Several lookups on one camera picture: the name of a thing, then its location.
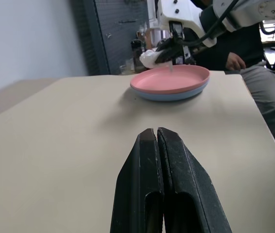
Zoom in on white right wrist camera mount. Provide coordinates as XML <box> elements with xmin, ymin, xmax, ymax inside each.
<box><xmin>156</xmin><ymin>0</ymin><xmax>218</xmax><ymax>49</ymax></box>

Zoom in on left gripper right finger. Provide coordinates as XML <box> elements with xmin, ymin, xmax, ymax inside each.
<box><xmin>156</xmin><ymin>127</ymin><xmax>233</xmax><ymax>233</ymax></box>

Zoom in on pink plastic plate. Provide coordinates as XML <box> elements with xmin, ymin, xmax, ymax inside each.
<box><xmin>130</xmin><ymin>65</ymin><xmax>211</xmax><ymax>96</ymax></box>

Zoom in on white tissue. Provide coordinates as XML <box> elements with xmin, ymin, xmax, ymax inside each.
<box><xmin>139</xmin><ymin>49</ymin><xmax>175</xmax><ymax>74</ymax></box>

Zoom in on person right hand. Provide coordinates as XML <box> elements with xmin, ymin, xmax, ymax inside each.
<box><xmin>225</xmin><ymin>51</ymin><xmax>247</xmax><ymax>71</ymax></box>

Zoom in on black chair frame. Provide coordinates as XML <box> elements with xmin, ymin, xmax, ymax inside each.
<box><xmin>263</xmin><ymin>47</ymin><xmax>275</xmax><ymax>72</ymax></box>

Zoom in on light blue plastic plate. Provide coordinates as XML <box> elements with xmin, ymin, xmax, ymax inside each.
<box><xmin>133</xmin><ymin>79</ymin><xmax>210</xmax><ymax>102</ymax></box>

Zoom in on dark capped bottle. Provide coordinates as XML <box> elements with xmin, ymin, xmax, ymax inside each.
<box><xmin>130</xmin><ymin>38</ymin><xmax>145</xmax><ymax>73</ymax></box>

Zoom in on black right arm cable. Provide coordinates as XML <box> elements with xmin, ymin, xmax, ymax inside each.
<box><xmin>191</xmin><ymin>0</ymin><xmax>241</xmax><ymax>50</ymax></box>

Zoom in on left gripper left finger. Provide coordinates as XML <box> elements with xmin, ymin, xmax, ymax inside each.
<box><xmin>110</xmin><ymin>128</ymin><xmax>165</xmax><ymax>233</ymax></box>

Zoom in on seated person dark top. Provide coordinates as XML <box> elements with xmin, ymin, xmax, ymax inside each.
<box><xmin>192</xmin><ymin>21</ymin><xmax>275</xmax><ymax>143</ymax></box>

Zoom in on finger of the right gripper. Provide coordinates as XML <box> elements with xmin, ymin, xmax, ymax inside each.
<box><xmin>156</xmin><ymin>38</ymin><xmax>180</xmax><ymax>52</ymax></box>
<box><xmin>155</xmin><ymin>48</ymin><xmax>186</xmax><ymax>66</ymax></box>

